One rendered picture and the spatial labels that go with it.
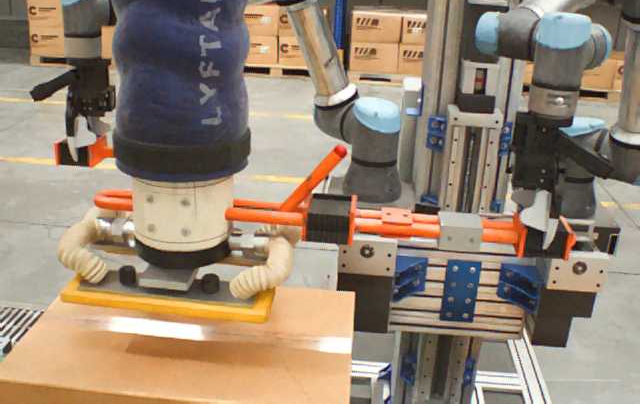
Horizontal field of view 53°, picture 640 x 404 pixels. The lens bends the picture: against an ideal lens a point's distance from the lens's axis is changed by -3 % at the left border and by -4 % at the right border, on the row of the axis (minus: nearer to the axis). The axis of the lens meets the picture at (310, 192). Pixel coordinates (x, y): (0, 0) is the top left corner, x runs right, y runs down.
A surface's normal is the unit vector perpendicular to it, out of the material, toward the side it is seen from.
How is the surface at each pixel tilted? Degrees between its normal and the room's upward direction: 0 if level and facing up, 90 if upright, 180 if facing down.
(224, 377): 0
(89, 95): 90
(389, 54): 90
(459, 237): 89
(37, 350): 0
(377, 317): 90
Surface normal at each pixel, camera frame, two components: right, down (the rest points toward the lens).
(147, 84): -0.25, 0.11
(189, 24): 0.39, 0.01
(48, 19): -0.10, 0.41
